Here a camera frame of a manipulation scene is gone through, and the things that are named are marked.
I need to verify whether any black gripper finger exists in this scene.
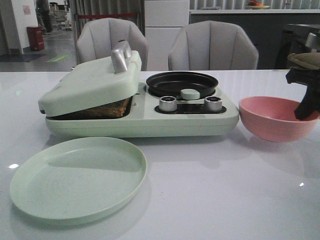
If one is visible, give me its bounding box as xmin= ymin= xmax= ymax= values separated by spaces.
xmin=285 ymin=68 xmax=320 ymax=120

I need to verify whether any pink plastic bowl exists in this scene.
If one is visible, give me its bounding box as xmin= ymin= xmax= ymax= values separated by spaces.
xmin=238 ymin=96 xmax=320 ymax=143

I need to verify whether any mint green breakfast maker lid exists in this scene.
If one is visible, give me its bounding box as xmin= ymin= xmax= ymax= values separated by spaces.
xmin=38 ymin=41 xmax=142 ymax=118

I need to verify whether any mint green breakfast maker base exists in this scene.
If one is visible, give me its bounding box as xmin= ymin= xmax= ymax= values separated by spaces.
xmin=45 ymin=82 xmax=239 ymax=138

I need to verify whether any olive cushion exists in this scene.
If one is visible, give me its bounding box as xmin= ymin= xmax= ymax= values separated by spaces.
xmin=287 ymin=52 xmax=320 ymax=70

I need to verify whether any dark washing machine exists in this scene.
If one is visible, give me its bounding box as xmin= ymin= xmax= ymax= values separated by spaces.
xmin=274 ymin=24 xmax=320 ymax=69

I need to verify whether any dark grey counter cabinet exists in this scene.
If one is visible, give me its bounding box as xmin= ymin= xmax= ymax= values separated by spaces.
xmin=189 ymin=9 xmax=320 ymax=70

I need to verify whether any right silver control knob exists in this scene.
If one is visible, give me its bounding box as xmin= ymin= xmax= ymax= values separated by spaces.
xmin=204 ymin=96 xmax=223 ymax=113

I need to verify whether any silver control knob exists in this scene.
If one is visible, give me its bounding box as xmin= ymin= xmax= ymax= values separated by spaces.
xmin=158 ymin=96 xmax=178 ymax=112
xmin=204 ymin=96 xmax=223 ymax=113

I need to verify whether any fruit plate on counter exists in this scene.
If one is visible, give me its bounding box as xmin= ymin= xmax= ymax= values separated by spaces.
xmin=246 ymin=0 xmax=270 ymax=10

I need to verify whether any right grey upholstered chair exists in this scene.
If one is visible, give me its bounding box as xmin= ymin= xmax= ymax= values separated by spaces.
xmin=168 ymin=20 xmax=259 ymax=71

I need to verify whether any grey upholstered chair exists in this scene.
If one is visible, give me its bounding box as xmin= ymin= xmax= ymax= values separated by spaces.
xmin=168 ymin=20 xmax=259 ymax=71
xmin=75 ymin=18 xmax=149 ymax=71

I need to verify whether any black round frying pan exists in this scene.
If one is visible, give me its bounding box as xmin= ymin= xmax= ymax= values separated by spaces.
xmin=146 ymin=71 xmax=219 ymax=99

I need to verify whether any left silver control knob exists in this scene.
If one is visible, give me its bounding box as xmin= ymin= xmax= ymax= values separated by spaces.
xmin=158 ymin=96 xmax=178 ymax=112

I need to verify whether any white refrigerator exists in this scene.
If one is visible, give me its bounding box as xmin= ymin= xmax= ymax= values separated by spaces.
xmin=144 ymin=0 xmax=190 ymax=71

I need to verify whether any left grey upholstered chair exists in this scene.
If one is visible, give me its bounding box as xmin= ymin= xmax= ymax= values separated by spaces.
xmin=75 ymin=18 xmax=149 ymax=71

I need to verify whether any red barrier belt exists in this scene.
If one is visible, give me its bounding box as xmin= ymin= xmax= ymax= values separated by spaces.
xmin=77 ymin=12 xmax=139 ymax=19

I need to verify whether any mint green round plate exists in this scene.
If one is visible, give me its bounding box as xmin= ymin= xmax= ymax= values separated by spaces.
xmin=9 ymin=137 xmax=147 ymax=226

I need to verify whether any person in background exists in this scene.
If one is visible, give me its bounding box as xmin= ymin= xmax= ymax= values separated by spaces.
xmin=35 ymin=0 xmax=53 ymax=35

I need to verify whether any red trash bin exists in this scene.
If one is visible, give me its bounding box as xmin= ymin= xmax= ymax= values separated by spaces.
xmin=26 ymin=26 xmax=45 ymax=51

